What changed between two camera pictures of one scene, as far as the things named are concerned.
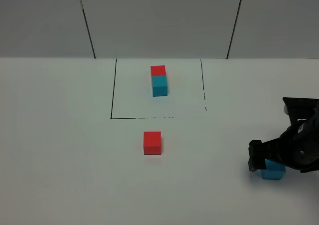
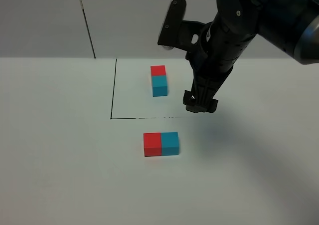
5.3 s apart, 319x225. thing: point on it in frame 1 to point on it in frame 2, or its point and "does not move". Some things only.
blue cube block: (273, 171) to (170, 145)
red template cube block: (158, 70) does not move
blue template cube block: (159, 86) does not move
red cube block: (152, 142) does not move
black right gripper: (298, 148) to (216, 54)
